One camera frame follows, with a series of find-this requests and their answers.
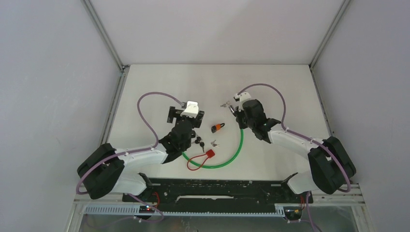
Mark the grey cable duct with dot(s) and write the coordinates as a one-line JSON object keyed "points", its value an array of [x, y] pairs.
{"points": [[140, 210]]}

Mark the aluminium front frame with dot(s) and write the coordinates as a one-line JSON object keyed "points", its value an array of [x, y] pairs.
{"points": [[353, 200]]}

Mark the silver key bunch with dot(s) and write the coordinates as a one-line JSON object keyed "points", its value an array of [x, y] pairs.
{"points": [[227, 104]]}

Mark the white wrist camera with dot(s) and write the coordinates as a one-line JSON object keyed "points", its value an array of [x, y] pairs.
{"points": [[242, 97], [191, 109]]}

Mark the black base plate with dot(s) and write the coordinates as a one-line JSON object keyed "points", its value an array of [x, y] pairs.
{"points": [[219, 196]]}

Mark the small silver lock key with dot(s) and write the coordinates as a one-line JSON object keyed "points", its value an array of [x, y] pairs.
{"points": [[214, 144]]}

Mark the right aluminium corner post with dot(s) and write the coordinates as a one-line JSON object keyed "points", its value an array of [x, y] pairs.
{"points": [[329, 33]]}

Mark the aluminium corner post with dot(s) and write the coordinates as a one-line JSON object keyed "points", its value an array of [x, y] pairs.
{"points": [[329, 33], [89, 7]]}

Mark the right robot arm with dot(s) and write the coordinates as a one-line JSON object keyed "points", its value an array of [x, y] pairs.
{"points": [[330, 166]]}

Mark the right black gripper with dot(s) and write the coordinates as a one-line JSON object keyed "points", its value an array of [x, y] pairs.
{"points": [[239, 113]]}

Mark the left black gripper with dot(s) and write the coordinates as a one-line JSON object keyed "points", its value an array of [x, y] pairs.
{"points": [[174, 113]]}

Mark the left aluminium corner post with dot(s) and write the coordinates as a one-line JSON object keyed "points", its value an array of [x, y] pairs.
{"points": [[89, 7]]}

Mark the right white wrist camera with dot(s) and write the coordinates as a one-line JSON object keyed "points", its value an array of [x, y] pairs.
{"points": [[242, 97]]}

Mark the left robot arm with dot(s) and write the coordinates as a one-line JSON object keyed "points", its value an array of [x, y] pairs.
{"points": [[109, 170]]}

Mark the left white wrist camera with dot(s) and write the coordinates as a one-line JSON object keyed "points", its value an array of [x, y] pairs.
{"points": [[191, 109]]}

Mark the green cable lock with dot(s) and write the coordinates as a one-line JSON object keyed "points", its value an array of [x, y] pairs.
{"points": [[227, 137]]}

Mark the orange padlock with keys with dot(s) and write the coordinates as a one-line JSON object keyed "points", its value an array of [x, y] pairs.
{"points": [[217, 127]]}

